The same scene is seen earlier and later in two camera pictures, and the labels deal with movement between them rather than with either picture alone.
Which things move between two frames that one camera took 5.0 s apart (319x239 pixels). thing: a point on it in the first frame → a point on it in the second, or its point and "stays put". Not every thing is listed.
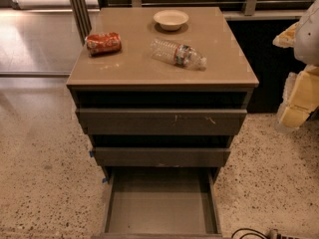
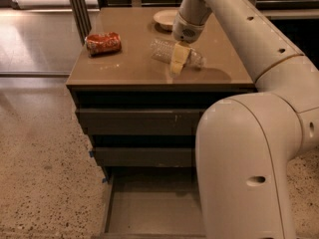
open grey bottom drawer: x=161 y=203 stays put
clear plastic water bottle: x=177 y=53 stays put
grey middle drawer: x=161 y=156 stays put
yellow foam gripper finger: x=300 y=100 → x=186 y=33
